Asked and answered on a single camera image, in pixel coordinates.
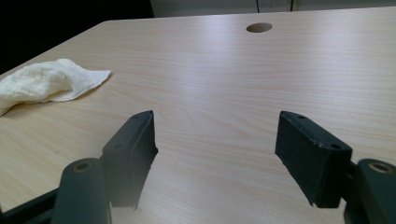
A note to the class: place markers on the white towel with cherry print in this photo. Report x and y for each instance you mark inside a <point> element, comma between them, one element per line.
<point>46,82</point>

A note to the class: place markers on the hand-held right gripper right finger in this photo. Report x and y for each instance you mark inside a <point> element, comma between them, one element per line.
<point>311,155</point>

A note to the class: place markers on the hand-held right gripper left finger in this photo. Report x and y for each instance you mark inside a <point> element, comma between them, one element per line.
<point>130,155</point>

